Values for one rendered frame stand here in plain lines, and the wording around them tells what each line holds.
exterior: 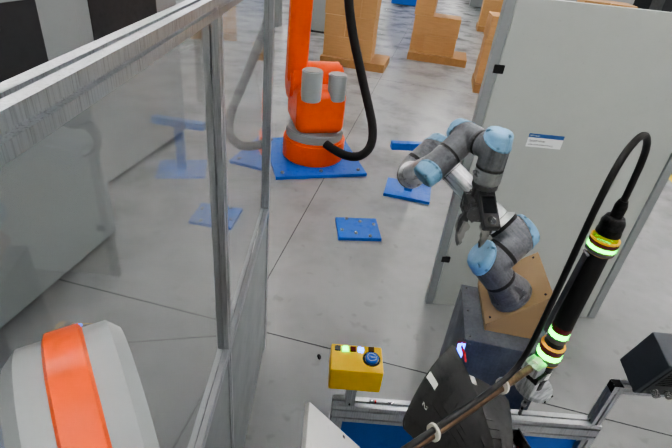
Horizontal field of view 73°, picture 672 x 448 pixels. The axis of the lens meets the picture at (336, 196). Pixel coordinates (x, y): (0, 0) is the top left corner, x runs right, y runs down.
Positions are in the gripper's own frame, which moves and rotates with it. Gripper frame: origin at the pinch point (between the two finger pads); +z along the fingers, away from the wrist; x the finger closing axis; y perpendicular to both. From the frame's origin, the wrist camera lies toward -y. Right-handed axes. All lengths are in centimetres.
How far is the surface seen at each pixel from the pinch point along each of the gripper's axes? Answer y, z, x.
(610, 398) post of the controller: -16, 43, -52
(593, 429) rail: -16, 59, -53
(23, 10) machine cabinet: 136, -25, 206
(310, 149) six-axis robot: 310, 118, 61
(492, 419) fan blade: -39.1, 25.0, -2.8
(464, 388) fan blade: -47.0, 4.0, 11.2
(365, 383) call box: -20, 41, 26
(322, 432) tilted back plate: -55, 10, 40
